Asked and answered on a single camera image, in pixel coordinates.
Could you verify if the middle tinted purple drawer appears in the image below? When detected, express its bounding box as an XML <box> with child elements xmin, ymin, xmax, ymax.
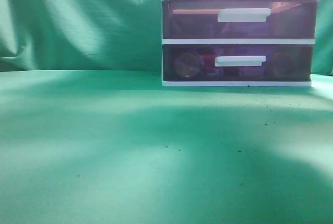
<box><xmin>162</xmin><ymin>0</ymin><xmax>317</xmax><ymax>39</ymax></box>

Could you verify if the tinted purple drawer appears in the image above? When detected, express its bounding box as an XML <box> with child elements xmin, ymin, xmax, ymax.
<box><xmin>162</xmin><ymin>0</ymin><xmax>317</xmax><ymax>39</ymax></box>
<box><xmin>162</xmin><ymin>44</ymin><xmax>313</xmax><ymax>82</ymax></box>

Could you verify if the bottom tinted purple drawer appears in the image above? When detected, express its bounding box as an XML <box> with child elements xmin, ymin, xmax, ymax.
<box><xmin>162</xmin><ymin>44</ymin><xmax>313</xmax><ymax>82</ymax></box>

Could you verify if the green cloth backdrop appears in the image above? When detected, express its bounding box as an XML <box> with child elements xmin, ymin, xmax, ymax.
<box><xmin>0</xmin><ymin>0</ymin><xmax>333</xmax><ymax>76</ymax></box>

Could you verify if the green cloth table cover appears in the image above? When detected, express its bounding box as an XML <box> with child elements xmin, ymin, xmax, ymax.
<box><xmin>1</xmin><ymin>71</ymin><xmax>332</xmax><ymax>223</ymax></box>

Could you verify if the white plastic drawer cabinet frame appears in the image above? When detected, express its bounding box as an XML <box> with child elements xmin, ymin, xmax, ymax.
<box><xmin>162</xmin><ymin>0</ymin><xmax>318</xmax><ymax>86</ymax></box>

